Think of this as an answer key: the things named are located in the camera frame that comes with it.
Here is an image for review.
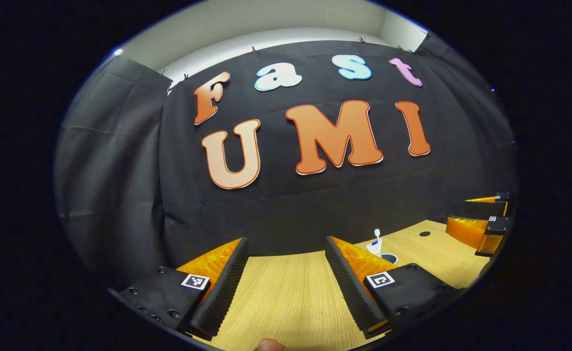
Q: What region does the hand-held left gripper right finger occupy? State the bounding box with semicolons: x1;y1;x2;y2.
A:
325;236;468;340

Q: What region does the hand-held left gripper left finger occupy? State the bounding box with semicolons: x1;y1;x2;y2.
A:
109;237;250;341

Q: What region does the wooden desktop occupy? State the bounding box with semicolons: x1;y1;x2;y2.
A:
188;219;491;351

